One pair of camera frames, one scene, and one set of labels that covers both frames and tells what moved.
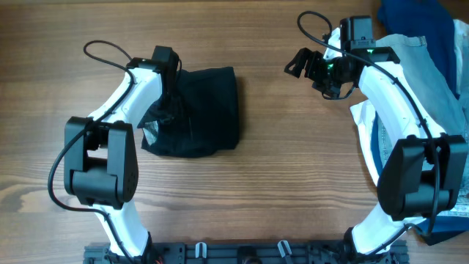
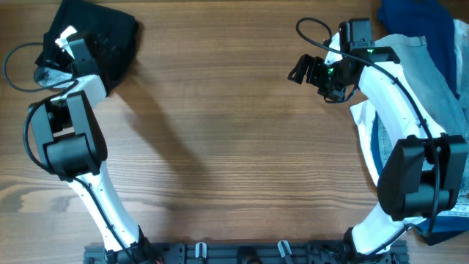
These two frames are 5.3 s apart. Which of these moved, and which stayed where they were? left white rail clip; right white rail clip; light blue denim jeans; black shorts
Moved: black shorts
Stayed: right white rail clip; light blue denim jeans; left white rail clip
